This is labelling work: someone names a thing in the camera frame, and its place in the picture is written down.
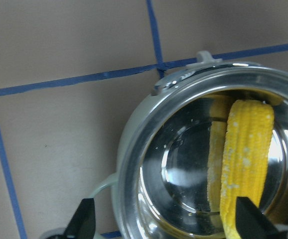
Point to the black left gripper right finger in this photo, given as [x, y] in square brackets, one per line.
[251, 223]

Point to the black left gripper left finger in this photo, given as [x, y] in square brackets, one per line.
[82, 224]

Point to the yellow corn cob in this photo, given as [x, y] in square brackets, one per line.
[245, 158]

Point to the pale green steel pot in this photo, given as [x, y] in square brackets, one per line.
[170, 151]

